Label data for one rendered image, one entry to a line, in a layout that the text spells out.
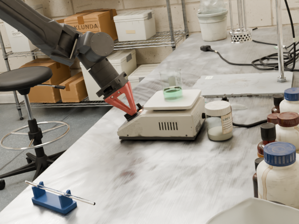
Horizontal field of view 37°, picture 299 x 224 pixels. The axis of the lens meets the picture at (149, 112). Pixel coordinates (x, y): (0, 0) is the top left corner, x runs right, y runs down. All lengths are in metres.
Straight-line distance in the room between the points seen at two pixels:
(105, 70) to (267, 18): 2.43
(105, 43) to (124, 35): 2.34
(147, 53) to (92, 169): 2.72
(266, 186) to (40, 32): 0.59
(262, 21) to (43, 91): 1.77
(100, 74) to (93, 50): 0.09
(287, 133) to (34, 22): 0.57
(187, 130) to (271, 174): 0.40
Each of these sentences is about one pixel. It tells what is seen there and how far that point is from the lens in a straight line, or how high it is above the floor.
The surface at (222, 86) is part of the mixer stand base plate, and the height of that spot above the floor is 0.76.
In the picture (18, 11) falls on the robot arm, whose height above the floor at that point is 1.10.
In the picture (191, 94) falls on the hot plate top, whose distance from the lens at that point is 1.11.
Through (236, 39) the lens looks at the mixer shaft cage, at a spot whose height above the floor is 0.90.
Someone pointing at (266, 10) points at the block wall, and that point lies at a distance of 3.41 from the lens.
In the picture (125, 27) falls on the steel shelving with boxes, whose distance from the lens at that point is 3.35.
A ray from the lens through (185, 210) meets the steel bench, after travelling 0.81.
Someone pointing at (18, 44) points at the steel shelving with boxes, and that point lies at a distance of 3.69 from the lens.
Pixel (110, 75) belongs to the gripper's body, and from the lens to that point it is 1.09.
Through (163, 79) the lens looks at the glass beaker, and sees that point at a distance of 1.07.
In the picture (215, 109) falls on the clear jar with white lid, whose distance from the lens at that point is 1.02.
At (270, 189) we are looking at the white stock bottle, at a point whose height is 0.83.
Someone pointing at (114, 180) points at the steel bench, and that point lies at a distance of 0.95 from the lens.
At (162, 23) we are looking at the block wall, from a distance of 3.58.
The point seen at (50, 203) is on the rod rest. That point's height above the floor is 0.76.
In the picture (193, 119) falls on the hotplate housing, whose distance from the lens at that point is 1.05.
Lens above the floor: 1.19
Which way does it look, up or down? 20 degrees down
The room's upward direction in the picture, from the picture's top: 9 degrees counter-clockwise
